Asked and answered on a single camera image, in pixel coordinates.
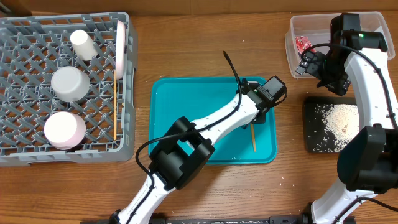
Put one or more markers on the pile of rice grains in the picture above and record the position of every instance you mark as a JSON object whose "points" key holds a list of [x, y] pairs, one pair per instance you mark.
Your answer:
{"points": [[343, 122]]}

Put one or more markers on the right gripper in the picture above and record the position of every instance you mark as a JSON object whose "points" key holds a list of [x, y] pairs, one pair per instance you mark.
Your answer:
{"points": [[339, 84]]}

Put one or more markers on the pink bowl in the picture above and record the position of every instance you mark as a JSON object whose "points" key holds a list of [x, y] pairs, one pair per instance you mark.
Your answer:
{"points": [[64, 130]]}

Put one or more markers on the red snack wrapper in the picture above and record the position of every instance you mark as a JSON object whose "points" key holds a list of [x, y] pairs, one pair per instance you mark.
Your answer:
{"points": [[302, 43]]}

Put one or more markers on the white cup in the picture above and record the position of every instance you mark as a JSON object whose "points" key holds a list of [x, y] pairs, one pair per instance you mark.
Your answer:
{"points": [[83, 45]]}

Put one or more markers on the wooden chopstick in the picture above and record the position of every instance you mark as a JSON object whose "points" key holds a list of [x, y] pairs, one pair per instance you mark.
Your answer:
{"points": [[253, 138], [115, 108]]}

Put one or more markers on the grey dishwasher rack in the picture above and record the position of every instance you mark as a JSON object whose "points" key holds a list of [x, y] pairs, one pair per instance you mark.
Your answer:
{"points": [[32, 49]]}

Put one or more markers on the grey bowl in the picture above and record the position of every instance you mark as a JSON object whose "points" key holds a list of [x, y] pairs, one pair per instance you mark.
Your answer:
{"points": [[70, 84]]}

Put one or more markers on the teal serving tray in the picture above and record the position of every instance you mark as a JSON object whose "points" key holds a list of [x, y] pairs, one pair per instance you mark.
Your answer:
{"points": [[196, 98]]}

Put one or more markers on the clear plastic bin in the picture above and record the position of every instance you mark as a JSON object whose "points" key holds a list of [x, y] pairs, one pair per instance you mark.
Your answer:
{"points": [[316, 27]]}

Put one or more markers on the large white plate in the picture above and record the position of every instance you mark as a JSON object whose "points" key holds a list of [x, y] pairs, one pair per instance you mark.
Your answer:
{"points": [[120, 44]]}

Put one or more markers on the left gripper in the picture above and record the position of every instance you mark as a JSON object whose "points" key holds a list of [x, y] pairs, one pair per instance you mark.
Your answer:
{"points": [[249, 125]]}

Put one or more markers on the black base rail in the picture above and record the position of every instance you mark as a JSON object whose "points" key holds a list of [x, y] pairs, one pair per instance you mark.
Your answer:
{"points": [[291, 219]]}

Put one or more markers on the black tray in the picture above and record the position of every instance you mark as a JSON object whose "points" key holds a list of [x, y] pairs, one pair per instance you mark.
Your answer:
{"points": [[316, 138]]}

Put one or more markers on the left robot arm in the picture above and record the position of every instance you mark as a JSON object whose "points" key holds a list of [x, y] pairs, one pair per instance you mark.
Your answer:
{"points": [[186, 147]]}

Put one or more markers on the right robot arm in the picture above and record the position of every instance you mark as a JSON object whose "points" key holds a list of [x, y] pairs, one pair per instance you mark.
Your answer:
{"points": [[367, 166]]}

